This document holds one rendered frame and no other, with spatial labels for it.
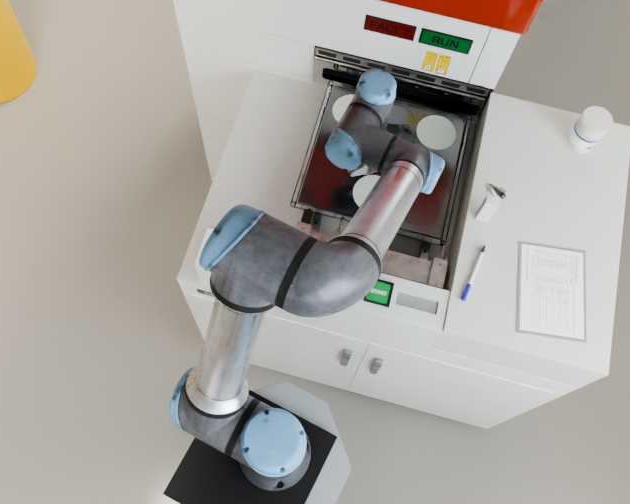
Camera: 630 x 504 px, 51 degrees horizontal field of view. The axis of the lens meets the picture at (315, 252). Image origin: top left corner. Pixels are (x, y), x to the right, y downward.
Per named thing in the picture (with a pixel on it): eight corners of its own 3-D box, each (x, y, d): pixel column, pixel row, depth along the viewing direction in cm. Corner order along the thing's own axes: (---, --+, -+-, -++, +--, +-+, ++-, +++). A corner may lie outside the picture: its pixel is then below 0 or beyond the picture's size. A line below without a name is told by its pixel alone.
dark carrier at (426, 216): (333, 85, 170) (333, 84, 169) (465, 118, 168) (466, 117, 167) (297, 202, 157) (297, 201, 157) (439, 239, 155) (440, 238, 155)
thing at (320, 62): (313, 76, 176) (315, 53, 168) (476, 117, 174) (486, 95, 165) (312, 81, 176) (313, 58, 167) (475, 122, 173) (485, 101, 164)
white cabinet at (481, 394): (262, 203, 256) (253, 69, 180) (508, 267, 250) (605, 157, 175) (209, 362, 232) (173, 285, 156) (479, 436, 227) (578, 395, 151)
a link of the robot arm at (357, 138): (376, 165, 121) (401, 120, 125) (321, 139, 123) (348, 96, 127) (371, 185, 129) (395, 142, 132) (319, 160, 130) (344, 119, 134)
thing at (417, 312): (212, 250, 160) (206, 226, 147) (437, 309, 156) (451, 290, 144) (200, 285, 156) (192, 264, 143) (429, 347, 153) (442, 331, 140)
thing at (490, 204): (477, 197, 152) (494, 168, 139) (493, 201, 152) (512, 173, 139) (472, 220, 149) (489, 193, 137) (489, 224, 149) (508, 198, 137)
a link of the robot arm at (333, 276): (366, 308, 89) (455, 144, 124) (293, 271, 90) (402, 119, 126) (342, 359, 97) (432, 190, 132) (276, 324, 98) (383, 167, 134)
